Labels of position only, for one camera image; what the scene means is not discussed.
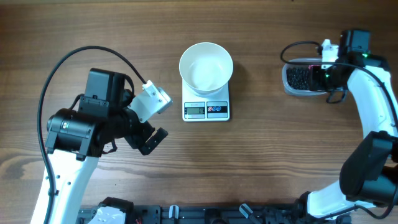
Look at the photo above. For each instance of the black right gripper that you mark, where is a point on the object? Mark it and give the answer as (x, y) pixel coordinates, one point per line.
(314, 83)

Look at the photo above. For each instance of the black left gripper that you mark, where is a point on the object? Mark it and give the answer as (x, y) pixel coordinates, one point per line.
(138, 139)

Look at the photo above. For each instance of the pink scoop with blue handle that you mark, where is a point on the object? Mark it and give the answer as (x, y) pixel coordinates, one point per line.
(313, 66)

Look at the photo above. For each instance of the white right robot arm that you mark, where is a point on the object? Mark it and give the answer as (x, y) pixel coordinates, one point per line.
(365, 182)

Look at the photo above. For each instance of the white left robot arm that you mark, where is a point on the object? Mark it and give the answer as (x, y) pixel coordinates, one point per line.
(76, 139)

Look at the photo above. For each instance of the white digital kitchen scale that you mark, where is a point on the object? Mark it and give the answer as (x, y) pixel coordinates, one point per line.
(210, 107)

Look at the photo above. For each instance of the white bowl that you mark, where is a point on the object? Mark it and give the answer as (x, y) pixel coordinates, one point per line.
(206, 67)

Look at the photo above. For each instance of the clear container of black beans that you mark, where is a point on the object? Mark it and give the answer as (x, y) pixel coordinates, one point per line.
(295, 80)

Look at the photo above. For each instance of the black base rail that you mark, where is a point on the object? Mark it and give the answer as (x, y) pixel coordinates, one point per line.
(201, 215)

